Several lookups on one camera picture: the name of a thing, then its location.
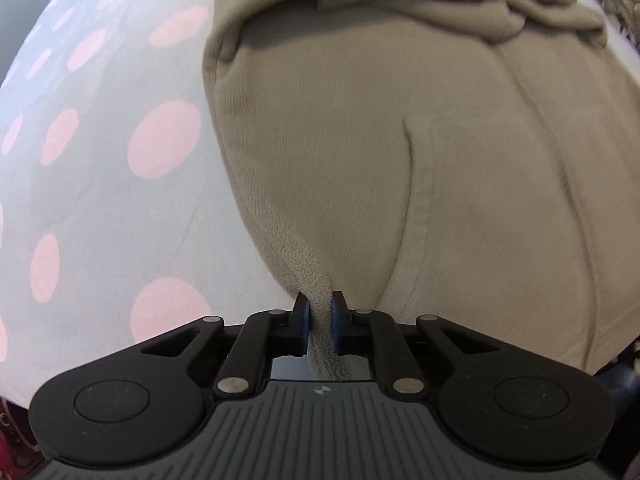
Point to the beige fleece hoodie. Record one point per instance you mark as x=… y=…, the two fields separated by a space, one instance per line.
x=400 y=160

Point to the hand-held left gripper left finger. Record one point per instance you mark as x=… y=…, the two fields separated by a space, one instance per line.
x=302 y=330

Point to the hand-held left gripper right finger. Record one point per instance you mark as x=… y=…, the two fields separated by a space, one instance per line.
x=337 y=330

